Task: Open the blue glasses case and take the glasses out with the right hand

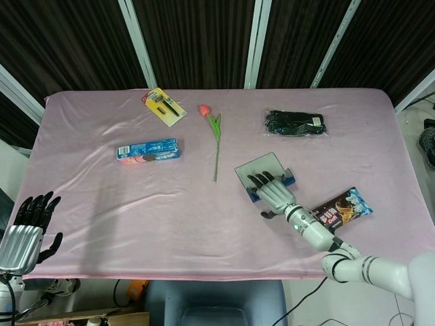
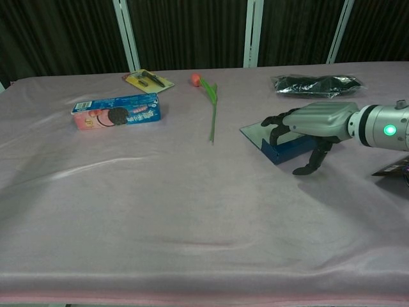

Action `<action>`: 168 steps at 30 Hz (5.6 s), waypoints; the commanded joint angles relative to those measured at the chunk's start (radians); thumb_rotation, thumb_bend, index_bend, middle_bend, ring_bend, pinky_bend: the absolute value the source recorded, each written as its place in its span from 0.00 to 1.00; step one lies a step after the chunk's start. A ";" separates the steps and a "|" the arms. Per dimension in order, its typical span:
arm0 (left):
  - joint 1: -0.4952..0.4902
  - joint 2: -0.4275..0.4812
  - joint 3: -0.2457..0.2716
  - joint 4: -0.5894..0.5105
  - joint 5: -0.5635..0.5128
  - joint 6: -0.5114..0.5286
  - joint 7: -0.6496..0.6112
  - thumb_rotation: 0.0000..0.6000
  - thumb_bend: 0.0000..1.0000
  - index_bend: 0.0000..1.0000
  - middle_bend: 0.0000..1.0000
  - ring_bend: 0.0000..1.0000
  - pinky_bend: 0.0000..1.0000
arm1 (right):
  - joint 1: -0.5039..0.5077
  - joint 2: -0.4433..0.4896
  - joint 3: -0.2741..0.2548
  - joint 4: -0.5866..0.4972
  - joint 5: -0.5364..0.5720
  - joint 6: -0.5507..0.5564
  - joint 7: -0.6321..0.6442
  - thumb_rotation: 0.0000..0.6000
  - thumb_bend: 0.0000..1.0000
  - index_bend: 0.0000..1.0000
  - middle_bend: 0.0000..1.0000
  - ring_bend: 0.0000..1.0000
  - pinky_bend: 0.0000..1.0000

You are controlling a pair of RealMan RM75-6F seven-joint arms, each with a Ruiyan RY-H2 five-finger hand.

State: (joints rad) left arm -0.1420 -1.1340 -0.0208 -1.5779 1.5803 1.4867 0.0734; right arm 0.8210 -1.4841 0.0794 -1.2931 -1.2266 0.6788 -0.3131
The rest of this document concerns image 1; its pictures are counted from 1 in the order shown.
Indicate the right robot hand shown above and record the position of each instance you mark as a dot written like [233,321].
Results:
[275,197]

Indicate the yellow razor blister pack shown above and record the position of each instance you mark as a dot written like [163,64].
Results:
[163,107]

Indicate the blue glasses case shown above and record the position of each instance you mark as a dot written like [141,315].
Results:
[261,164]

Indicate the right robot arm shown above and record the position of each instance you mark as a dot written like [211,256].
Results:
[316,231]

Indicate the brown cardboard box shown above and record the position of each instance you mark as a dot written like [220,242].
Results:
[102,319]

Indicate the white metal frame post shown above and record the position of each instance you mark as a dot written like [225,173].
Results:
[256,44]
[139,44]
[416,88]
[334,44]
[20,93]

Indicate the pink tablecloth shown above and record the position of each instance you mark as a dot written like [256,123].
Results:
[170,220]

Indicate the grey blue chair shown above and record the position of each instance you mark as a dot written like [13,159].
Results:
[217,305]

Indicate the grey shoe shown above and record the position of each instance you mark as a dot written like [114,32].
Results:
[427,142]

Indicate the white black sneaker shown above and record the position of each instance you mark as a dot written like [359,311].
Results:
[61,288]

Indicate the artificial orange tulip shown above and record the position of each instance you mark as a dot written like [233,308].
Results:
[204,110]

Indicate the blue pink cookie box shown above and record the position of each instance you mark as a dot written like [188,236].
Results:
[149,151]

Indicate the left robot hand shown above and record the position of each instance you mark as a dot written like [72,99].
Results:
[20,241]

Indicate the orange plastic device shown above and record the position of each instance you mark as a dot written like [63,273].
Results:
[136,292]

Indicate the black pleated curtain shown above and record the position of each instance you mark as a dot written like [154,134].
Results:
[204,40]

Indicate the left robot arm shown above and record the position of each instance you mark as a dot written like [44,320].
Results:
[4,295]

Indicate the brown blue snack bag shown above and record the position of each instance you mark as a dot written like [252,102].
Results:
[343,210]

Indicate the black gloves in plastic bag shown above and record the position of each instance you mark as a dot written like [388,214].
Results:
[292,124]

